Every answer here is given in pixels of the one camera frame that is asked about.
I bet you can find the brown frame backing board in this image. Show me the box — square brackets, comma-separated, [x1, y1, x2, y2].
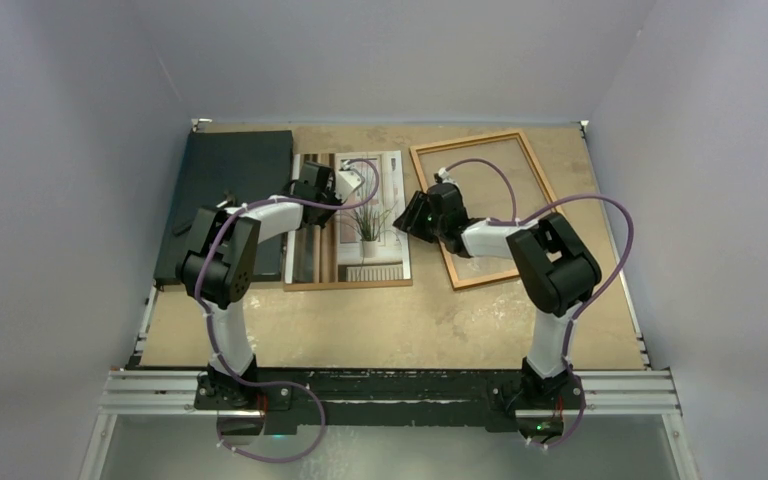
[281, 150, 414, 293]

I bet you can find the aluminium rail base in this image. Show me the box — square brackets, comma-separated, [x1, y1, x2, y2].
[80, 367, 698, 479]

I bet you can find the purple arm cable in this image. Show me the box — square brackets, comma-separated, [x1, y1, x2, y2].
[434, 158, 636, 451]
[193, 158, 382, 464]

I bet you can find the light wooden picture frame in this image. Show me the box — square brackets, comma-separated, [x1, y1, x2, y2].
[409, 130, 565, 292]

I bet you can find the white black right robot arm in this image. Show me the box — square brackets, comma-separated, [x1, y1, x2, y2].
[393, 183, 602, 407]

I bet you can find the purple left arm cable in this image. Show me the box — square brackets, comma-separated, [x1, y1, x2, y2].
[193, 158, 382, 464]

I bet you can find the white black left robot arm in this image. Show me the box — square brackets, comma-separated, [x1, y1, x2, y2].
[176, 161, 364, 409]

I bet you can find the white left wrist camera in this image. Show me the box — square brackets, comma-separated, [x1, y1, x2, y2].
[335, 168, 365, 203]

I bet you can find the dark blue electronics box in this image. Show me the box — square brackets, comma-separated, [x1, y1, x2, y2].
[153, 130, 294, 287]

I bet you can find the plant window photo print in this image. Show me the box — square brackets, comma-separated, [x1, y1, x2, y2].
[284, 150, 413, 286]

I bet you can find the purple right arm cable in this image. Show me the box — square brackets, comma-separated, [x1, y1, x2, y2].
[434, 158, 636, 451]

